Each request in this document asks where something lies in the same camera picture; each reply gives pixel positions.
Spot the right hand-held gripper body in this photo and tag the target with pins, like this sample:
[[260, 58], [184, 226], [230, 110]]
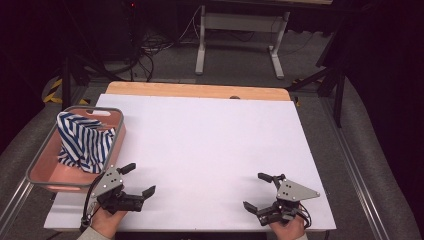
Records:
[[293, 193]]

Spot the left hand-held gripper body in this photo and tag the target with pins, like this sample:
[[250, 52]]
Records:
[[108, 185]]

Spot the person's left hand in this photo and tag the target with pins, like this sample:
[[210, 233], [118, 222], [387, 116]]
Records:
[[106, 221]]

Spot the person's right hand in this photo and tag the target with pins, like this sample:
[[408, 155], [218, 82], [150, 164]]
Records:
[[288, 230]]

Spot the blue white striped cloth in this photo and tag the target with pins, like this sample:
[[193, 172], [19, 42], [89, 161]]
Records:
[[83, 143]]

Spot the pink basket with grey rim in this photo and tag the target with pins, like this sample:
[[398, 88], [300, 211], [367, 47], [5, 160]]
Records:
[[50, 173]]

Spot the white table cover sheet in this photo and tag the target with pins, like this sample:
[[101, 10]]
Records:
[[206, 143]]

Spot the wooden table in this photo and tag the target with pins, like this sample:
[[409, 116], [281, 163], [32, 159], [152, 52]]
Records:
[[193, 90]]

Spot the yellow black hazard tape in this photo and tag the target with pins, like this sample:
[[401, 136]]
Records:
[[53, 91]]

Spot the black metal stand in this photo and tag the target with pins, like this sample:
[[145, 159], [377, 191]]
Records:
[[333, 83], [66, 80]]

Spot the aluminium rail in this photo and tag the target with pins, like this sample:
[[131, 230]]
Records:
[[356, 166], [15, 206]]

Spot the white metal desk frame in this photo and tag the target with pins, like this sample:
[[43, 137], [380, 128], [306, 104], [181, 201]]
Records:
[[240, 21]]

